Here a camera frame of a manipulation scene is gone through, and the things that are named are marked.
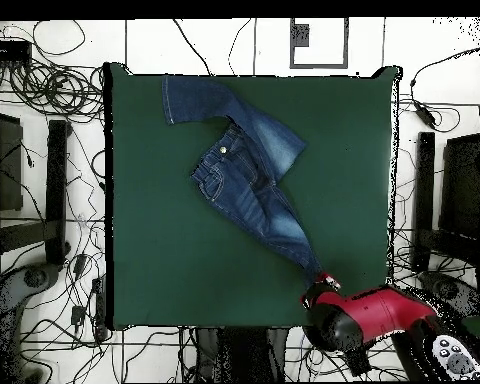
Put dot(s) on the blue denim jeans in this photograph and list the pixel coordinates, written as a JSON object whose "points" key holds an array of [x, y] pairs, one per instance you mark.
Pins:
{"points": [[232, 180]]}

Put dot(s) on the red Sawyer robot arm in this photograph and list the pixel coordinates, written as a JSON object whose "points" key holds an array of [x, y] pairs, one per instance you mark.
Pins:
{"points": [[376, 312]]}

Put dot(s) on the black flat box device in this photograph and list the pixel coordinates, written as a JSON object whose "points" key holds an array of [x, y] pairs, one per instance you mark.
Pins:
{"points": [[6, 50]]}

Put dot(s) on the black power strip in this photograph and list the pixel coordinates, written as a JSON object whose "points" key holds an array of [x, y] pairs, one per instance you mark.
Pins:
{"points": [[100, 308], [358, 362]]}

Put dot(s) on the black metal bar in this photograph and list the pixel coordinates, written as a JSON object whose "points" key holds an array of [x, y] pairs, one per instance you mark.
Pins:
{"points": [[423, 200], [56, 192]]}

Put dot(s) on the dark green table cloth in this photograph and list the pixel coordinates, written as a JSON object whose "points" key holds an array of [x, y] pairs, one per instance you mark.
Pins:
{"points": [[164, 260]]}

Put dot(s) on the black case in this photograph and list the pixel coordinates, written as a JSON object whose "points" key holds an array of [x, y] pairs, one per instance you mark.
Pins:
{"points": [[4, 164], [462, 188]]}

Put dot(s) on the black power adapter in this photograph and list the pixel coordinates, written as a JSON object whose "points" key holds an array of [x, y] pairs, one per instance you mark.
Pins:
{"points": [[426, 112]]}

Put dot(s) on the small black plug adapter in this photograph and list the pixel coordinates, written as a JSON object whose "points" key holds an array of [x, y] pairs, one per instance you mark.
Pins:
{"points": [[78, 315]]}

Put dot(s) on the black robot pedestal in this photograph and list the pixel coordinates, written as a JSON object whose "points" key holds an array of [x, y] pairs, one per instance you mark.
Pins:
{"points": [[240, 352]]}

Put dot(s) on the grey square frame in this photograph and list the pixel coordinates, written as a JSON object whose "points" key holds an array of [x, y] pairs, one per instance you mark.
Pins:
{"points": [[319, 64]]}

